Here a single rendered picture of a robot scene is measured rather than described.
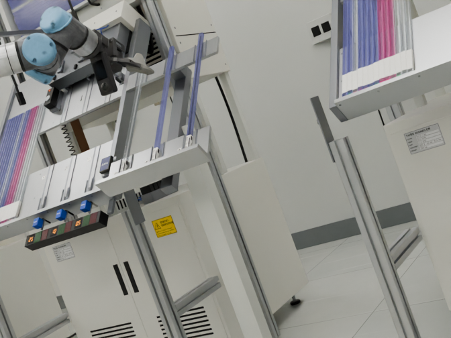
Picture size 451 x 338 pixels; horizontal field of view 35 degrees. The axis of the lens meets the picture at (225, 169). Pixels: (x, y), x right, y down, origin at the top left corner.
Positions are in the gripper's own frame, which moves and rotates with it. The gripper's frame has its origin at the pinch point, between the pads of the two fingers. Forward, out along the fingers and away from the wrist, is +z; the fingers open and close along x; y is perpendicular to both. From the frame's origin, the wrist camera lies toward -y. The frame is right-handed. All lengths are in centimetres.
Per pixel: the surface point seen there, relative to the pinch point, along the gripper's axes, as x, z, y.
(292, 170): 34, 193, 58
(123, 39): 16.7, 17.5, 34.6
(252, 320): -8, 44, -65
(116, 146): 16.2, 11.6, -10.3
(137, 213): 12.7, 16.4, -32.5
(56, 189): 43.0, 13.9, -15.7
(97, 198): 23.9, 11.6, -25.8
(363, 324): -27, 86, -62
